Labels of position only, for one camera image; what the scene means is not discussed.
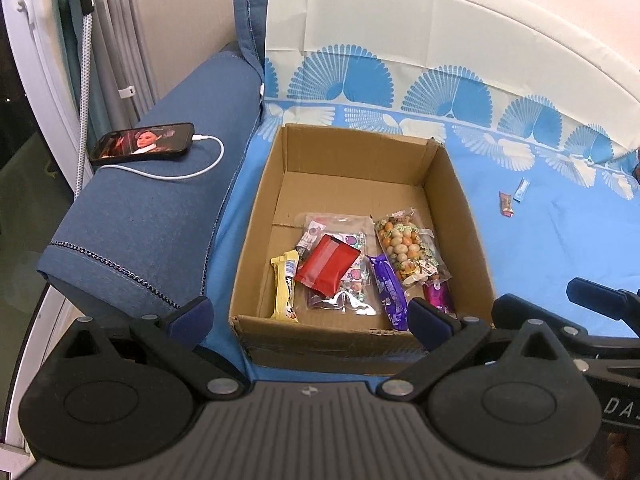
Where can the magenta candy packet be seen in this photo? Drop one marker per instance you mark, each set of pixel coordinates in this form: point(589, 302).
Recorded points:
point(437, 294)

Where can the smartphone with lit screen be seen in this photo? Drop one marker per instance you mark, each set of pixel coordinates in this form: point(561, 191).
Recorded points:
point(145, 143)

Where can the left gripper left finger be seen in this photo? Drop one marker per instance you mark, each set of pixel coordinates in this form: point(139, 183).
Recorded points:
point(174, 341)

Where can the blue denim sofa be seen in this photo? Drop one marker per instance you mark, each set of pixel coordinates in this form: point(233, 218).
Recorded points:
point(138, 239)

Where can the small red candy bar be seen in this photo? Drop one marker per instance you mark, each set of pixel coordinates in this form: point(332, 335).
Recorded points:
point(506, 205)

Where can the purple chocolate bar wrapper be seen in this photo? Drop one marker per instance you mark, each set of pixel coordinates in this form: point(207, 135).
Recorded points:
point(390, 292)

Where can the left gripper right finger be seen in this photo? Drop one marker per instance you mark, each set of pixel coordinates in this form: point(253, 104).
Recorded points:
point(449, 343)

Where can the brown cardboard box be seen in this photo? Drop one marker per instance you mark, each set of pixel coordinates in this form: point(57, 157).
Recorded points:
point(330, 199)

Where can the red snack packet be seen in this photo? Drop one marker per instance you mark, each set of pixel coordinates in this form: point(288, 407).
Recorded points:
point(326, 265)

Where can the person's right hand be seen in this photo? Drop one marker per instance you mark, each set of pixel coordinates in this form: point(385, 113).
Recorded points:
point(621, 456)

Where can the yellow snack bar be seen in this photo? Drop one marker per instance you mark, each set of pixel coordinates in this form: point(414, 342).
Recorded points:
point(284, 270)

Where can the blue fan-pattern sofa cover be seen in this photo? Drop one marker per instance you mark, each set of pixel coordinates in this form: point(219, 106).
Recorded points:
point(561, 231)

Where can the mixed nuts bag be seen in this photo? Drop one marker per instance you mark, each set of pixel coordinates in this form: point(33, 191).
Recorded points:
point(411, 249)

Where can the clear candy bag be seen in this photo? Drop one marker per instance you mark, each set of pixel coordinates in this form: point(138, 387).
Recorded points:
point(356, 295)

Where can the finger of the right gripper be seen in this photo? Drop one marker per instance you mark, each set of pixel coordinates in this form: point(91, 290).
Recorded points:
point(618, 304)
point(510, 312)

